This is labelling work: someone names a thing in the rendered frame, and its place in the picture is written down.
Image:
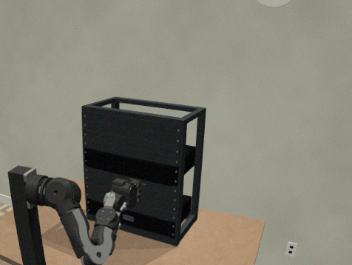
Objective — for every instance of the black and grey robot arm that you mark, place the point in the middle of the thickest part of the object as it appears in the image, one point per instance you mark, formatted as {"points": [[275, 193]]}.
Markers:
{"points": [[67, 198]]}

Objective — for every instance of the black storage rack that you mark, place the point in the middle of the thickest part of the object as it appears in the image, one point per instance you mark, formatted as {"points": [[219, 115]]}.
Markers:
{"points": [[158, 141]]}

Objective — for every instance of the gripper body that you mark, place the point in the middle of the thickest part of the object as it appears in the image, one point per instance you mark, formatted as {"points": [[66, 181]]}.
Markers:
{"points": [[120, 186]]}

